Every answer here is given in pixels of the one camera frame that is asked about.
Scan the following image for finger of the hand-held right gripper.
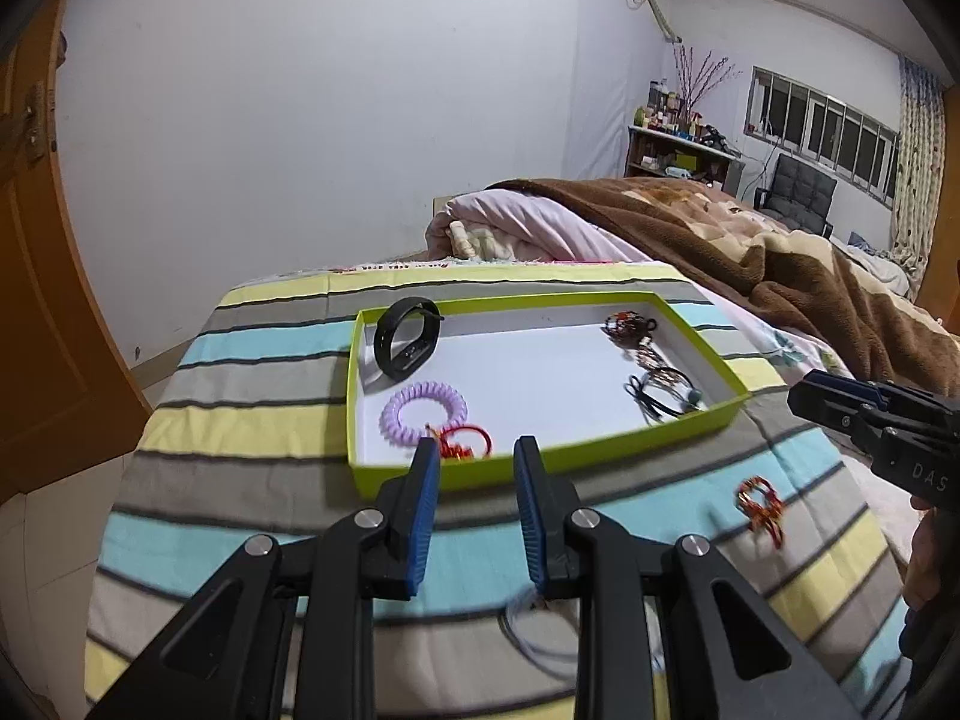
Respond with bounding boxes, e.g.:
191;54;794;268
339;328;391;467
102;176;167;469
787;382;901;460
806;369;893;407

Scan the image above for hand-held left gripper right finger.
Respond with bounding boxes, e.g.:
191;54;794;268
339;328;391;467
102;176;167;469
512;435;863;720

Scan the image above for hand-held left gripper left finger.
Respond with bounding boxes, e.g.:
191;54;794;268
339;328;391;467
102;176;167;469
86;436;442;720

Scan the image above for purple spiral hair tie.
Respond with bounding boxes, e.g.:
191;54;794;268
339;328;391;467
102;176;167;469
381;382;470;449

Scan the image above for red beaded hair tie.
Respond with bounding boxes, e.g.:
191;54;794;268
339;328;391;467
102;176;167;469
733;475;786;548
427;424;494;464

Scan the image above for light blue spiral hair tie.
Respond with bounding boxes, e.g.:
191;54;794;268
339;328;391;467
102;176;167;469
501;592;665;680

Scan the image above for green shallow cardboard box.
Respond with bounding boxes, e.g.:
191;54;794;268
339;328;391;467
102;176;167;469
346;291;751;500

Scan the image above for black hair tie teal bead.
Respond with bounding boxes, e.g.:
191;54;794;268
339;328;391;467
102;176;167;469
624;366;707;425

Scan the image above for black wristband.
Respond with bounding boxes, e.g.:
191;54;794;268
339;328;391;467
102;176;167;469
373;298;443;381

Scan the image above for dark beaded scrunchie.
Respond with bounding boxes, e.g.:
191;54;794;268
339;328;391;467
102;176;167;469
604;309;659;346

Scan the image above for person's right hand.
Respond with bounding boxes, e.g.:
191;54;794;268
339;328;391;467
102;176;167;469
904;499;960;616

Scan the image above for brown fleece blanket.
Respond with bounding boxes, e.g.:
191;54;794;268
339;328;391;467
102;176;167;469
484;178;960;391

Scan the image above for striped bed sheet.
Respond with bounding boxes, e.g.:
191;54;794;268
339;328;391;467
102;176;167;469
82;259;912;720

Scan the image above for black chair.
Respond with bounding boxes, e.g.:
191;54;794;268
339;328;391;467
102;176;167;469
757;154;839;233

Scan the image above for dotted window curtain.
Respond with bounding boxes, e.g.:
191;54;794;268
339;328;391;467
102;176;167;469
892;56;946;278

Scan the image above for barred window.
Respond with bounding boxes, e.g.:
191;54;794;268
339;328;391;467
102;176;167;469
746;66;901;203

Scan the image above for pink folded quilt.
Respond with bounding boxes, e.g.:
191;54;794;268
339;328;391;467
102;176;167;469
426;190;661;265

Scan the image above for wooden shelf with items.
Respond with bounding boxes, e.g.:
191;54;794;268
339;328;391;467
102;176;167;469
626;124;747;196

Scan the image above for bottles on shelf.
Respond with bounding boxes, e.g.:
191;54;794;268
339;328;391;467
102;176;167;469
634;79;721;140

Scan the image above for purple flower branches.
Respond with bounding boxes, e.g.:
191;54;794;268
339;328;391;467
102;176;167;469
671;45;743;117

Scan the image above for wooden door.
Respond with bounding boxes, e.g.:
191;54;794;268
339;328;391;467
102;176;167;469
0;0;151;496

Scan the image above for brass door lock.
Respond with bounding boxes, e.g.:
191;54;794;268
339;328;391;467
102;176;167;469
22;86;57;162

